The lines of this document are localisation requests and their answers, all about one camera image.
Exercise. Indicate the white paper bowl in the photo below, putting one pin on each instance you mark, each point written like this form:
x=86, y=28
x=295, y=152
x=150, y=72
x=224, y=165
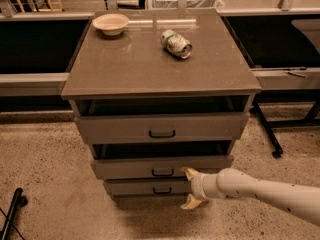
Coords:
x=111, y=24

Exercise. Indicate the grey top drawer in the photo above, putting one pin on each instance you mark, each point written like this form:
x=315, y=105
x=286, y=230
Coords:
x=161, y=128

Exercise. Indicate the black metal table leg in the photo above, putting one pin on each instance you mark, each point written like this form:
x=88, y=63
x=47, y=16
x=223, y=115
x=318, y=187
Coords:
x=277, y=152

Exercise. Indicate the black stand leg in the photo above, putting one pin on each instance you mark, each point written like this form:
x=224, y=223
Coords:
x=18, y=201

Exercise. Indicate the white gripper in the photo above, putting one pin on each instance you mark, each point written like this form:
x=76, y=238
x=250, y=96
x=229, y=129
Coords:
x=198, y=186

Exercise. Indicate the grey drawer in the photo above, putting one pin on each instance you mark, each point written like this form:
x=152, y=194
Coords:
x=122, y=188
x=161, y=128
x=142, y=168

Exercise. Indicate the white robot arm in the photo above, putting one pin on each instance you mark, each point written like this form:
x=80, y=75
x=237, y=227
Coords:
x=297, y=200

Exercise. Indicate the grey bottom drawer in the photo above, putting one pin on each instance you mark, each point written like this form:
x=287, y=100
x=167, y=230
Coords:
x=122, y=188

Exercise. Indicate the crushed green white can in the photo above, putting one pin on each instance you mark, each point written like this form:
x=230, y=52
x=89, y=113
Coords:
x=176, y=44

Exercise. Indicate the wire mesh basket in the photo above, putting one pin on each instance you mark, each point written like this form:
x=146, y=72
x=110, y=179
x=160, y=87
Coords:
x=190, y=4

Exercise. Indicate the grey drawer cabinet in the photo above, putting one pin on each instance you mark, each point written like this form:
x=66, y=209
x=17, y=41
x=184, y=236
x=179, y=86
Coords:
x=133, y=75

